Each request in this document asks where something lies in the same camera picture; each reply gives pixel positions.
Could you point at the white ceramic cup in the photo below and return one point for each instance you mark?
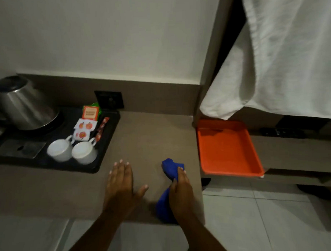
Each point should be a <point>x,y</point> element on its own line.
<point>84,152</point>
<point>60,150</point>

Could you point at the black serving tray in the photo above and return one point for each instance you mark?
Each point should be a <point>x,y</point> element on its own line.
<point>60,138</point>

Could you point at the orange tea bag packet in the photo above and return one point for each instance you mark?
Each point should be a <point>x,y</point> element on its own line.
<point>89,113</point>

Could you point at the stainless steel electric kettle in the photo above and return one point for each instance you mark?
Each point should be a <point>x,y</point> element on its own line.
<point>21,104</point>

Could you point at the blue cleaning cloth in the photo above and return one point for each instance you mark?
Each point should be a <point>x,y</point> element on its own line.
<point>168,194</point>

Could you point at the person's left forearm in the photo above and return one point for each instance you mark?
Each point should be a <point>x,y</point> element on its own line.
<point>96,237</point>

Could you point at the person's right fingers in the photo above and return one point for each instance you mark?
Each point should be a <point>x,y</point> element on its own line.
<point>180,177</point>

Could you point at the person's right hand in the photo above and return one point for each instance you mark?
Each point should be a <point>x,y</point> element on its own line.
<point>181,195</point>

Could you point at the white hanging towel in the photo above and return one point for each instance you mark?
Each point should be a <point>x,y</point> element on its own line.
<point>276,52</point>

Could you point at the person's left thumb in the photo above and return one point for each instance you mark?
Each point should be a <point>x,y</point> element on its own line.
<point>140,191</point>

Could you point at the red stick sachet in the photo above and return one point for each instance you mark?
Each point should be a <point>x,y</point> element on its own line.
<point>101,129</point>

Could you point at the black wall socket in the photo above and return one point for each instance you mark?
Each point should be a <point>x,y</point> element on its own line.
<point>109,99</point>

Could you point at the white sachet with orange print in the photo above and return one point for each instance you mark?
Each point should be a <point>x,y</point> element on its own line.
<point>82,135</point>
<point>85,125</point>

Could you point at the black remote control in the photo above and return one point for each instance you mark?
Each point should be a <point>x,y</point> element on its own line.
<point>282,132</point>

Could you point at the grey square coaster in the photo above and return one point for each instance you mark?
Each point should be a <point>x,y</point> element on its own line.
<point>21,149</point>

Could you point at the green tea bag packet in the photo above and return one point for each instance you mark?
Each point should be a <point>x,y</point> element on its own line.
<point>97,108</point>

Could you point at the person's left hand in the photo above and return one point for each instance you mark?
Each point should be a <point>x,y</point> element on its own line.
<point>121,190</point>

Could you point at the orange plastic tray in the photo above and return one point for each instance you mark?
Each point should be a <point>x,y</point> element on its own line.
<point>227,149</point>

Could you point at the person's right forearm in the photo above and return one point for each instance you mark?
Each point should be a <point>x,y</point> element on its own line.
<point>203,238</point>

